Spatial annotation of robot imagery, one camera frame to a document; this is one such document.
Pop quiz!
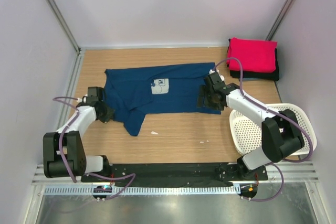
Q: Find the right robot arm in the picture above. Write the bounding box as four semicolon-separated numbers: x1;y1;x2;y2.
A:
197;70;304;180

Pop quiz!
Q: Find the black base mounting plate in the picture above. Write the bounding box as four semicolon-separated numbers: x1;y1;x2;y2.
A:
80;163;269;188

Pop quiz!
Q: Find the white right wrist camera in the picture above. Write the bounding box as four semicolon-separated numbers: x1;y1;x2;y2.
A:
209;69;225;81

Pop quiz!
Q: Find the white perforated plastic basket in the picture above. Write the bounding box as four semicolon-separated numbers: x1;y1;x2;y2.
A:
229;103;317;155

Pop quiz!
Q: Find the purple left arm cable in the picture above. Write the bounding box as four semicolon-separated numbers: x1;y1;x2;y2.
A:
53;97;137;199

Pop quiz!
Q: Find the aluminium rail frame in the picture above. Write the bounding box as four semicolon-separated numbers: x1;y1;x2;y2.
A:
31;162;319;185

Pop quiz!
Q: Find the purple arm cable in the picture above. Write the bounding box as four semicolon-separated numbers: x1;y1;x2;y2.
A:
53;97;137;199
209;58;314;202

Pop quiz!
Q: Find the folded black t-shirt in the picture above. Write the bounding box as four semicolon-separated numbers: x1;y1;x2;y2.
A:
227;48;280;81

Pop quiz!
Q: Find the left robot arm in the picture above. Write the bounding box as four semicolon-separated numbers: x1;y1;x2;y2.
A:
43;87;114;182

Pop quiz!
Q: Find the folded grey t-shirt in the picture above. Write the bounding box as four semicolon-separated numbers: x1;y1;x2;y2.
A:
239;78;259;82

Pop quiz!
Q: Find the blue printed t-shirt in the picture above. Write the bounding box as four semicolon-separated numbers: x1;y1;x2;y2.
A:
104;62;220;136

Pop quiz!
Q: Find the white slotted cable duct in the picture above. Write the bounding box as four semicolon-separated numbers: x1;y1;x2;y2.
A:
44;184;240;196

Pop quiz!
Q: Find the folded pink t-shirt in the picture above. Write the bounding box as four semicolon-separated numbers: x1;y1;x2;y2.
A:
227;38;278;73

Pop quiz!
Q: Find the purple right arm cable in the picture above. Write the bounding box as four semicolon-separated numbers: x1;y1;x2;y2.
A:
209;58;314;202

